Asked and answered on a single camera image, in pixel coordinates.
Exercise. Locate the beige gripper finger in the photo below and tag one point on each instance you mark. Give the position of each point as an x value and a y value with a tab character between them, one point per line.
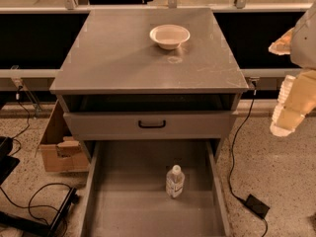
282	45
296	99

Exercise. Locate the clear plastic water bottle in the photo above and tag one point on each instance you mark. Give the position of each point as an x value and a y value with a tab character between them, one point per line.
175	179

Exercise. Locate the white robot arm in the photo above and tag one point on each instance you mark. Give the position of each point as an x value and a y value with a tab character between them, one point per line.
303	42

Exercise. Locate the closed grey top drawer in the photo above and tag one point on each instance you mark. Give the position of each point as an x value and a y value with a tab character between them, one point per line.
124	126

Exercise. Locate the grey drawer cabinet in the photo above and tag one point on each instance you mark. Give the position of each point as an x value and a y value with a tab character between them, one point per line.
115	67

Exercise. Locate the open grey middle drawer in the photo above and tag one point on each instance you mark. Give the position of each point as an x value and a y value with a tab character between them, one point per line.
126	191

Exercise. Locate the black power adapter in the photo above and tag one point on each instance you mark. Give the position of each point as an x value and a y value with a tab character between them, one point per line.
256	206

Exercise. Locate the white bowl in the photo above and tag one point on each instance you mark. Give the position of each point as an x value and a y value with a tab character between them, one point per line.
169	37

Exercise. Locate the cardboard box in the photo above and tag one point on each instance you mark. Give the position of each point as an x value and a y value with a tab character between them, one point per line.
60	152

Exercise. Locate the black metal stand base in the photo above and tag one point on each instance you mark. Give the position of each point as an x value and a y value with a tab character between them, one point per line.
38	225

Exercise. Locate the black device left edge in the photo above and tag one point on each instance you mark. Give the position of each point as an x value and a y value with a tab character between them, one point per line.
7	163

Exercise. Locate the black drawer handle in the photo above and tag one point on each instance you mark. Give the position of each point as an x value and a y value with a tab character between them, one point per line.
144	125

